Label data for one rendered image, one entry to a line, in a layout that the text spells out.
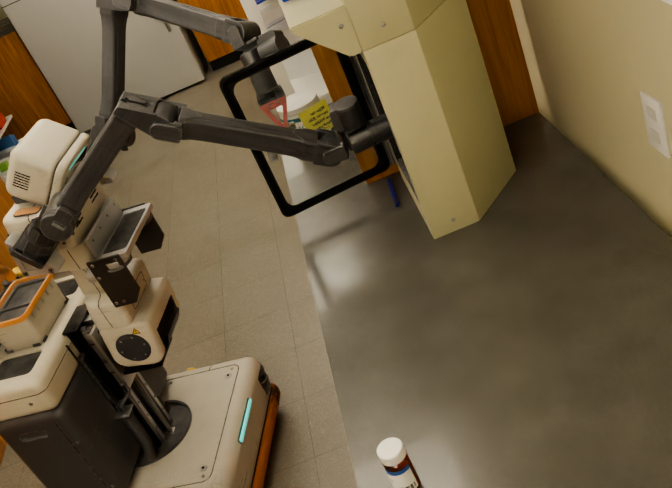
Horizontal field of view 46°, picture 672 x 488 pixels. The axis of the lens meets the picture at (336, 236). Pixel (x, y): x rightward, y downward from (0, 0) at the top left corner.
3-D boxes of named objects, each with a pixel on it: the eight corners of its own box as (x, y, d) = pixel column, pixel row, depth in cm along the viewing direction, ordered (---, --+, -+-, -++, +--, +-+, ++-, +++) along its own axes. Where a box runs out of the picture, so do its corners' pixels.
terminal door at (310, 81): (392, 167, 203) (336, 24, 183) (284, 219, 202) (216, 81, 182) (391, 166, 204) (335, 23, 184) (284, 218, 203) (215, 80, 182)
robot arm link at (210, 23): (141, 10, 218) (110, 9, 209) (143, -12, 216) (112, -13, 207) (264, 47, 199) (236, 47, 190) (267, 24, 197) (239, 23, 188)
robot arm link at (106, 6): (118, -14, 220) (90, -16, 212) (154, -9, 214) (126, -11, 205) (116, 144, 234) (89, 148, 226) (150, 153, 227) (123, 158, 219)
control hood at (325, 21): (337, 11, 183) (321, -30, 178) (363, 52, 155) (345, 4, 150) (292, 31, 184) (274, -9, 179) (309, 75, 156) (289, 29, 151)
